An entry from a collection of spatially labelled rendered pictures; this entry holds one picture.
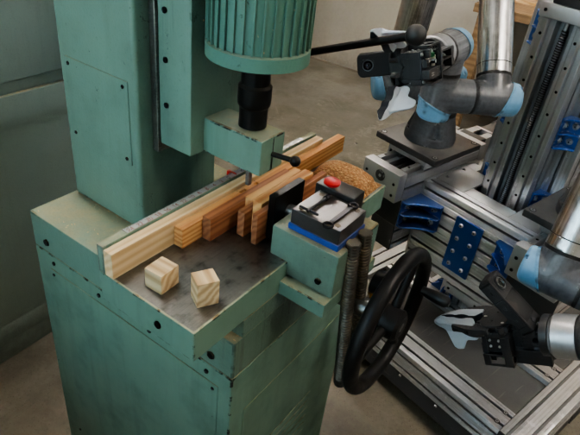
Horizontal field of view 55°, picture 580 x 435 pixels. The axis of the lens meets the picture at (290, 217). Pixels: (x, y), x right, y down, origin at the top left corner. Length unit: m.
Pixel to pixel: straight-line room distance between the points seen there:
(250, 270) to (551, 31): 0.99
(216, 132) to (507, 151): 0.91
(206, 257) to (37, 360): 1.20
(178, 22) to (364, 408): 1.38
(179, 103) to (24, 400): 1.22
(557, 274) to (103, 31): 0.90
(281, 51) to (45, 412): 1.39
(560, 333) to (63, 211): 0.99
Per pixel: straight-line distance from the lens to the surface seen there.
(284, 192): 0.97
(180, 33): 0.98
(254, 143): 0.98
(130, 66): 1.04
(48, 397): 1.97
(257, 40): 0.88
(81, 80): 1.17
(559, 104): 1.57
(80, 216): 1.26
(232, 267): 0.95
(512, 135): 1.65
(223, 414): 1.11
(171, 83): 1.03
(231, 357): 0.98
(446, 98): 1.25
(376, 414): 1.93
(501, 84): 1.31
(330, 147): 1.29
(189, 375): 1.11
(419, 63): 1.06
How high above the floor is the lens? 1.50
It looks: 34 degrees down
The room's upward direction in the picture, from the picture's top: 7 degrees clockwise
